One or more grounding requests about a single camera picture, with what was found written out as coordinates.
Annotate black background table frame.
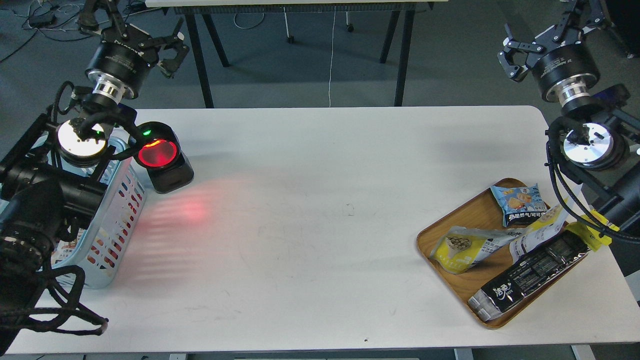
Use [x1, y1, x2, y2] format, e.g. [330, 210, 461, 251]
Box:
[145, 0, 436, 109]

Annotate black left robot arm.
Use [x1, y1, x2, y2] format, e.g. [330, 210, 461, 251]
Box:
[1, 9, 195, 354]

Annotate light blue plastic basket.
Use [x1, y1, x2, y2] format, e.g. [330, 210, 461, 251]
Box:
[51, 158, 147, 289]

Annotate blue snack packet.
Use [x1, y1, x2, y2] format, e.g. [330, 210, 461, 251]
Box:
[490, 184, 548, 228]

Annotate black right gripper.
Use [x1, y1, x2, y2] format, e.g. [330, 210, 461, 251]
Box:
[497, 23, 601, 103]

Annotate floor cables and adapter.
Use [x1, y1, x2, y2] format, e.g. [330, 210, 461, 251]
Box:
[0, 0, 151, 63]

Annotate yellow white snack pouch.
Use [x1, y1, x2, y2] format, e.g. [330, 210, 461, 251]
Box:
[509, 196, 576, 264]

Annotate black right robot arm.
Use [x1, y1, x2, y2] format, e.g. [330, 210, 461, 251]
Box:
[497, 24, 639, 245]

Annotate snacks inside basket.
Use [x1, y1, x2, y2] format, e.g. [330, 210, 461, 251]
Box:
[50, 210, 126, 271]

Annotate yellow cartoon snack packet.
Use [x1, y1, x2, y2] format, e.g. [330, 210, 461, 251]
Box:
[565, 209, 619, 252]

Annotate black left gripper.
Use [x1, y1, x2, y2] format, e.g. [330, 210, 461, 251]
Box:
[85, 18, 190, 101]

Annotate black long snack package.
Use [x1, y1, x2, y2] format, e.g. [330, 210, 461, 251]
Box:
[467, 230, 590, 322]

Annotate black barcode scanner red window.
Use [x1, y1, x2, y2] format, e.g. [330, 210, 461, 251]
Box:
[128, 121, 195, 194]

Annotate white hanging cable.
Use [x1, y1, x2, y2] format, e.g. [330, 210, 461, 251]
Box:
[327, 10, 337, 108]

